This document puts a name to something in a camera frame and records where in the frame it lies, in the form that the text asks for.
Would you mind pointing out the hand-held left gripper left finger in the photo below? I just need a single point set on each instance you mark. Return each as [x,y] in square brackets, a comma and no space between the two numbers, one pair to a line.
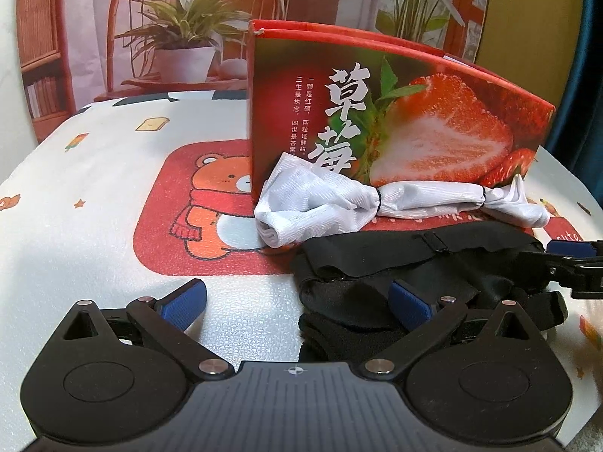
[184,302]

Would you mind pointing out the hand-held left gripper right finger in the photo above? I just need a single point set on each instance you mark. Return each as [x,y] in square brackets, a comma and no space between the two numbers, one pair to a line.
[411,306]

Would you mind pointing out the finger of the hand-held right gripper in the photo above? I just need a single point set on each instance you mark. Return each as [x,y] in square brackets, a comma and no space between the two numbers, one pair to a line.
[569,247]

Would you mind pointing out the black knitted cloth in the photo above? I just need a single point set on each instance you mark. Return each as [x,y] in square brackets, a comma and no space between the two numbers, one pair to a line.
[339,334]

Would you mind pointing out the white cloth with black ties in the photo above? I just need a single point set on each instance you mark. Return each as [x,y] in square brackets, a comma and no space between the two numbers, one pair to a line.
[306,197]

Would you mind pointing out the red strawberry print box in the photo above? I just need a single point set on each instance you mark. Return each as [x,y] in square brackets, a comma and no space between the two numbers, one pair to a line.
[329,66]

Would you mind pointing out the printed white table cover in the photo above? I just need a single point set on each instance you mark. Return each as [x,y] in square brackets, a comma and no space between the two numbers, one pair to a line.
[94,197]

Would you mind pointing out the dark teal curtain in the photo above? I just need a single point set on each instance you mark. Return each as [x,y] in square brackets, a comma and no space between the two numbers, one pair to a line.
[586,80]

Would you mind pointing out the wall poster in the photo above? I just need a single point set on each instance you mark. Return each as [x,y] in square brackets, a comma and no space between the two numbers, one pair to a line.
[188,9]

